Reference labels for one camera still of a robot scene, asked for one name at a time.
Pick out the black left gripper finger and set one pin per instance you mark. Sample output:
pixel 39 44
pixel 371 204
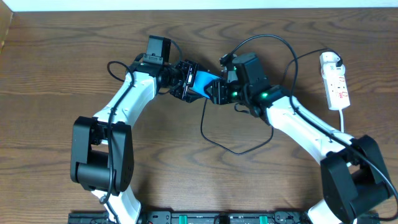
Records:
pixel 201 69
pixel 191 97

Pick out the white power strip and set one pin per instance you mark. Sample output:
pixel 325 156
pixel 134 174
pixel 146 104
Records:
pixel 335 87

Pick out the blue Galaxy smartphone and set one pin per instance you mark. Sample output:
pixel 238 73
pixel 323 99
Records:
pixel 200 80

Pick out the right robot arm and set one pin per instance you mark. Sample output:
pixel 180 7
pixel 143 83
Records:
pixel 354 175

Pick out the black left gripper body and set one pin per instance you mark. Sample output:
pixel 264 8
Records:
pixel 185 81

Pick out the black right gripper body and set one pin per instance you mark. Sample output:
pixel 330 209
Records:
pixel 221 90

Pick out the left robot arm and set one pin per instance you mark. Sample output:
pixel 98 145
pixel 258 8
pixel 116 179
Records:
pixel 102 158

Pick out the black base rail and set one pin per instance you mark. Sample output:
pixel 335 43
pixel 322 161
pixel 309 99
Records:
pixel 167 217

